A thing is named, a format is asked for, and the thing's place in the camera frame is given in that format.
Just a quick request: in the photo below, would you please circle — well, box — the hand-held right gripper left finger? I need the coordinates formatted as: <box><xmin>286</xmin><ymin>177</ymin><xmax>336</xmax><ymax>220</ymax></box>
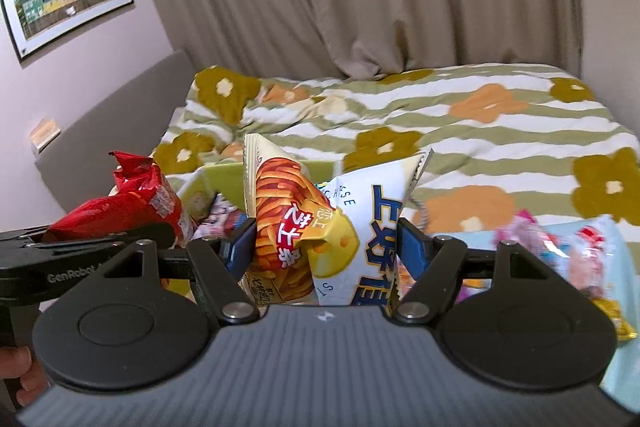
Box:
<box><xmin>97</xmin><ymin>218</ymin><xmax>261</xmax><ymax>326</ymax></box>

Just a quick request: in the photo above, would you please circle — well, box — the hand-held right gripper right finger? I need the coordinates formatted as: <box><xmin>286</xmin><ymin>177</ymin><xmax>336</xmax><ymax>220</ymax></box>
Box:
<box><xmin>390</xmin><ymin>217</ymin><xmax>551</xmax><ymax>325</ymax></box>

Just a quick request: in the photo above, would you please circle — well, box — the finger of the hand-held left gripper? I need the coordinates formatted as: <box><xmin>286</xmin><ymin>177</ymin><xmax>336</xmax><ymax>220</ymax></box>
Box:
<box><xmin>107</xmin><ymin>223</ymin><xmax>177</xmax><ymax>253</ymax></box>

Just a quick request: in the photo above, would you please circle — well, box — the red snack bag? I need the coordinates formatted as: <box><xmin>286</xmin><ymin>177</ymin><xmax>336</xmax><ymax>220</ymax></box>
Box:
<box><xmin>42</xmin><ymin>150</ymin><xmax>197</xmax><ymax>244</ymax></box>

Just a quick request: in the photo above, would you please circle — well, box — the orange cheese stick snack bag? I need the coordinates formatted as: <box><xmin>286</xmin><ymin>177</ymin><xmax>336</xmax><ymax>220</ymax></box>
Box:
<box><xmin>242</xmin><ymin>133</ymin><xmax>362</xmax><ymax>306</ymax></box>

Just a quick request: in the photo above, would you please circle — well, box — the white and blue chip bag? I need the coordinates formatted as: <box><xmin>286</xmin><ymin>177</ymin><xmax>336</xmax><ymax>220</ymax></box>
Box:
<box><xmin>307</xmin><ymin>148</ymin><xmax>434</xmax><ymax>308</ymax></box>

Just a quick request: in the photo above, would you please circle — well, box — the pink snack packet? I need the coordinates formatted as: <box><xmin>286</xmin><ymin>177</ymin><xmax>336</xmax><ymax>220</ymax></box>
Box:
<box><xmin>492</xmin><ymin>209</ymin><xmax>552</xmax><ymax>254</ymax></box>

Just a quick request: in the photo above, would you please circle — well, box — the red white shrimp chip packet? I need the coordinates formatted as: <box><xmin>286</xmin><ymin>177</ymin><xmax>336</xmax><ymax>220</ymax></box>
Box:
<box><xmin>549</xmin><ymin>214</ymin><xmax>627</xmax><ymax>304</ymax></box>

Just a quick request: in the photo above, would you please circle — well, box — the person's left hand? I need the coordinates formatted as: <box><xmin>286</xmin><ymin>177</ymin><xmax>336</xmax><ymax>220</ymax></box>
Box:
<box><xmin>0</xmin><ymin>346</ymin><xmax>52</xmax><ymax>409</ymax></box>

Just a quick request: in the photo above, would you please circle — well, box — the pink white packet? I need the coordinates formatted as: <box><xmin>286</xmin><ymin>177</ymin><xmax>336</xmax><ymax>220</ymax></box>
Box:
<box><xmin>192</xmin><ymin>193</ymin><xmax>247</xmax><ymax>242</ymax></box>

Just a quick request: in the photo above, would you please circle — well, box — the grey bed headboard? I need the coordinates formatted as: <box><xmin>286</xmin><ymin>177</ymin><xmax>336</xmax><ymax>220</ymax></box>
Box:
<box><xmin>37</xmin><ymin>49</ymin><xmax>197</xmax><ymax>229</ymax></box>

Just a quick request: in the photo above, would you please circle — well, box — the floral striped blanket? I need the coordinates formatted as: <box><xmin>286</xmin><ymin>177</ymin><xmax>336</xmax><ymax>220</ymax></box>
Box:
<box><xmin>152</xmin><ymin>64</ymin><xmax>640</xmax><ymax>238</ymax></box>

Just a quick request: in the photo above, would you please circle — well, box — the yellow snack packet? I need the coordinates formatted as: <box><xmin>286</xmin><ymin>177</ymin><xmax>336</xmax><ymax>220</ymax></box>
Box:
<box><xmin>592</xmin><ymin>297</ymin><xmax>637</xmax><ymax>342</ymax></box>

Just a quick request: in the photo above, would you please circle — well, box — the light blue daisy cloth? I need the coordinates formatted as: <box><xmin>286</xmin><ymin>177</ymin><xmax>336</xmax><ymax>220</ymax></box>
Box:
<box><xmin>434</xmin><ymin>222</ymin><xmax>640</xmax><ymax>410</ymax></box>

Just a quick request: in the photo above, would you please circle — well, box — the beige wall switch panel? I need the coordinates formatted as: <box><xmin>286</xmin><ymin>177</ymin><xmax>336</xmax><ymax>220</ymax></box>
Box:
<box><xmin>28</xmin><ymin>116</ymin><xmax>62</xmax><ymax>156</ymax></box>

